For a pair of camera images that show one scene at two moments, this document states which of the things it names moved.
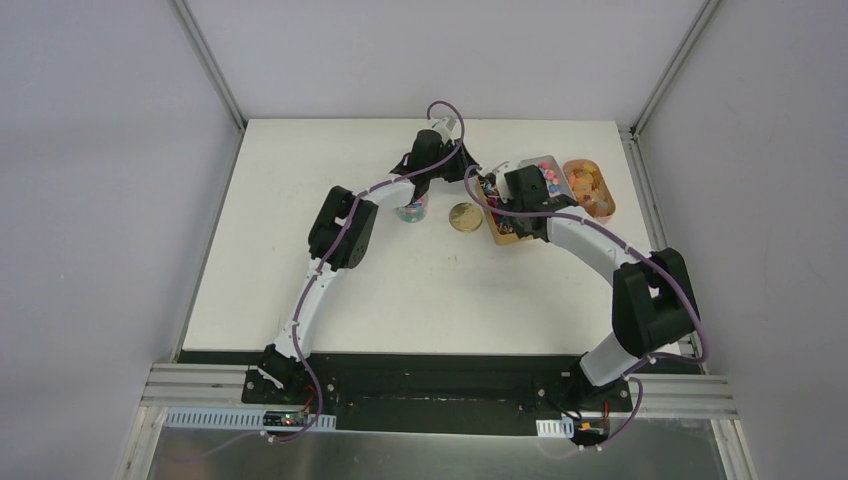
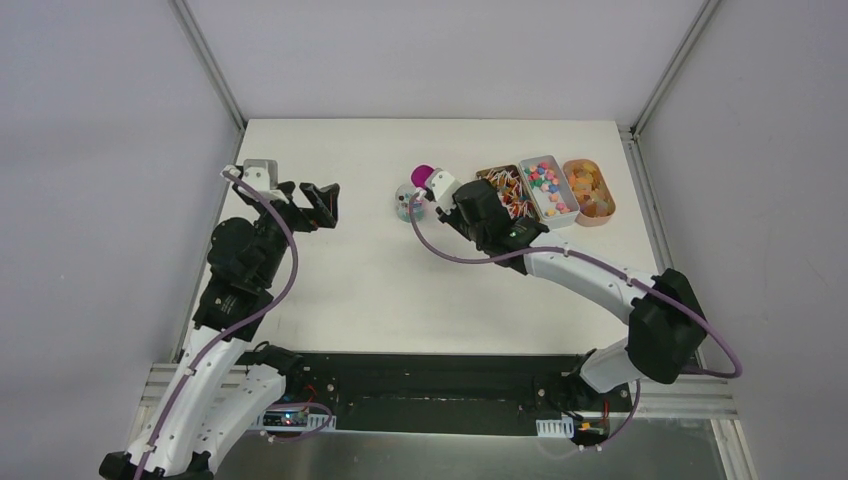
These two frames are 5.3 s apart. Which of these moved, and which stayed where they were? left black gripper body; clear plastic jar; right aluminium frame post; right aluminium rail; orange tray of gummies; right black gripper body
Moved: left black gripper body; right black gripper body
Stayed: right aluminium frame post; orange tray of gummies; right aluminium rail; clear plastic jar
